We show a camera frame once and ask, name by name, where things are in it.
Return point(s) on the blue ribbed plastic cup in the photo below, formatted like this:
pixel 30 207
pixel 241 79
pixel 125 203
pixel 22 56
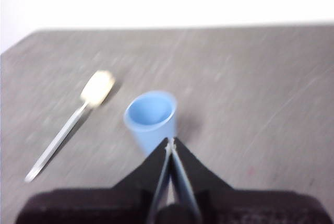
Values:
pixel 148 114

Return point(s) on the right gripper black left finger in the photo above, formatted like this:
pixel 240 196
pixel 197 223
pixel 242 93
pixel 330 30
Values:
pixel 117 205

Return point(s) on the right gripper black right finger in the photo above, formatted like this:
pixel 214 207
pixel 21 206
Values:
pixel 235 205

